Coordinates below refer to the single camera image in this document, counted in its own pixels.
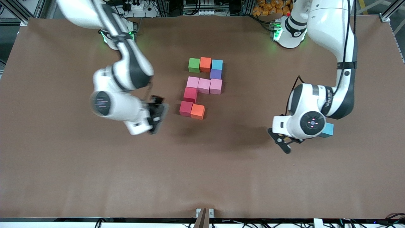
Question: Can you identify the pile of orange objects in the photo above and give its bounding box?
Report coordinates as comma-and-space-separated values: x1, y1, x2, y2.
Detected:
252, 0, 293, 17

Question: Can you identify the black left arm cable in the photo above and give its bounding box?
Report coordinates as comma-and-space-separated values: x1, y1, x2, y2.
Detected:
286, 0, 356, 116

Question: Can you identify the brown pole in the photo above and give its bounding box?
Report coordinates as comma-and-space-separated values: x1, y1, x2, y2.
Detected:
193, 208, 210, 228

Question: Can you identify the red foam cube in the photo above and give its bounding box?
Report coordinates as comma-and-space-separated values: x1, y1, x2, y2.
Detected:
184, 87, 198, 103
179, 101, 193, 117

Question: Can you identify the green foam cube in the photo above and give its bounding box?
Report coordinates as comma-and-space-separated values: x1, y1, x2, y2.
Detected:
188, 57, 201, 73

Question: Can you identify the equipment rack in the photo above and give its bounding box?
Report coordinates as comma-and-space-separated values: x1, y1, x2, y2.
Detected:
182, 0, 222, 16

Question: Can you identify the orange foam cube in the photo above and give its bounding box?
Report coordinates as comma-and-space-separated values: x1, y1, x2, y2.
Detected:
190, 104, 205, 120
199, 57, 212, 73

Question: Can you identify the black cable bundle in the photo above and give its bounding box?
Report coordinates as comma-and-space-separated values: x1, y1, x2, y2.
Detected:
377, 213, 405, 227

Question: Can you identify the silver metal bracket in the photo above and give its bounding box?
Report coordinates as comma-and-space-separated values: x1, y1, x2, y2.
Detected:
196, 208, 215, 219

